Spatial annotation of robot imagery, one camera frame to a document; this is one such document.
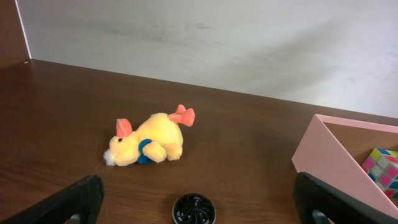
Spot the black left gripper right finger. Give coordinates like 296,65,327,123
293,172,397,224

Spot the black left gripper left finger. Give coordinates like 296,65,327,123
2,174,104,224

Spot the pink cardboard box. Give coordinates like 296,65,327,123
292,114,397,218

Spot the colourful puzzle cube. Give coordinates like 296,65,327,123
361,148,398,198

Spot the yellow plush bunny toy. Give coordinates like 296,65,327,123
103,105,195,166

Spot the black round puck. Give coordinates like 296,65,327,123
172,193,216,224

